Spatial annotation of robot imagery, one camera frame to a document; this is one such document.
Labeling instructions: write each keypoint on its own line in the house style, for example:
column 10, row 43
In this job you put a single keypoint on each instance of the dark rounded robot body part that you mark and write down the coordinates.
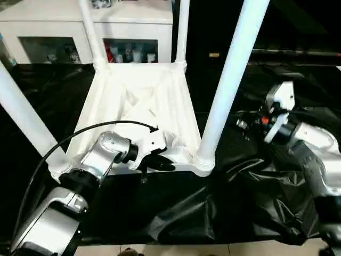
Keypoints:
column 131, row 252

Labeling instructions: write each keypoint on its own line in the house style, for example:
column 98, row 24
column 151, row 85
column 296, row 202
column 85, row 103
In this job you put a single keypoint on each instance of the white plastic table leg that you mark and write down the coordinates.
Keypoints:
column 24, row 112
column 92, row 34
column 182, row 32
column 231, row 66

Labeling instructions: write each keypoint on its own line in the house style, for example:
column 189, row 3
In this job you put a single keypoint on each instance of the white plastic table top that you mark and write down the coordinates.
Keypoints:
column 133, row 88

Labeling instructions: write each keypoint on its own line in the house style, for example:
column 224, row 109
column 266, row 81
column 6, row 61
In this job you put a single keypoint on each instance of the dark patterned jar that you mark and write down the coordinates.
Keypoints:
column 101, row 3

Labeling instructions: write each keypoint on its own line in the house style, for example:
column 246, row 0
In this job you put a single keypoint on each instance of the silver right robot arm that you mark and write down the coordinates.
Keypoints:
column 317, row 149

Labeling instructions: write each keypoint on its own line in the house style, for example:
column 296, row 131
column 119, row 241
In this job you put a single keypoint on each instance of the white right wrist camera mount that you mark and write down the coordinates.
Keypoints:
column 282, row 96

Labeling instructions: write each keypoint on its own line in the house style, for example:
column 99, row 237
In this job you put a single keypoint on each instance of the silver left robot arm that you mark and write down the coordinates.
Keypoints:
column 101, row 154

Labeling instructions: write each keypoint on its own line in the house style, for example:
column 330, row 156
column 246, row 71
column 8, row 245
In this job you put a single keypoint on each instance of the black plastic mat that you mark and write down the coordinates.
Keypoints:
column 186, row 208

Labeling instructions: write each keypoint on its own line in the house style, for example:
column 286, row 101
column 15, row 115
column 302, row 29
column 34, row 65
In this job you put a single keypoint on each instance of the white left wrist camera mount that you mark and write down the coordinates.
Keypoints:
column 149, row 141

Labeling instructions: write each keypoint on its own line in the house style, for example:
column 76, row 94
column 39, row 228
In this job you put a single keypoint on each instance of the small white cup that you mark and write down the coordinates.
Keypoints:
column 152, row 58

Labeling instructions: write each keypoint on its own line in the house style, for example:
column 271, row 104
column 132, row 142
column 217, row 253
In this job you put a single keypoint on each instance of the small white label sticker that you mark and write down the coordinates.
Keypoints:
column 214, row 55

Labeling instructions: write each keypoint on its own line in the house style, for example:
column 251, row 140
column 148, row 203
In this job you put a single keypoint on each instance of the red bottle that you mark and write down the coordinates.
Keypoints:
column 108, row 54

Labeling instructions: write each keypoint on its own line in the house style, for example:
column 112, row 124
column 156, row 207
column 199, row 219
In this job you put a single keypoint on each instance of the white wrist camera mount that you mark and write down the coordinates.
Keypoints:
column 282, row 96
column 149, row 141

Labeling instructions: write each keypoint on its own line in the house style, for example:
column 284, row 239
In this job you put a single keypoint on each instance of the white cabinet with glass doors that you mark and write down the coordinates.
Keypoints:
column 40, row 26

